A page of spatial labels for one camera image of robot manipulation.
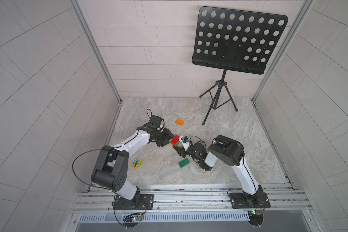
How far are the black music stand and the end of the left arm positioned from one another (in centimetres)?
37

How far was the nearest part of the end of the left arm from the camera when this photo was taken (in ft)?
2.16

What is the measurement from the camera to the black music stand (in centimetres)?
63
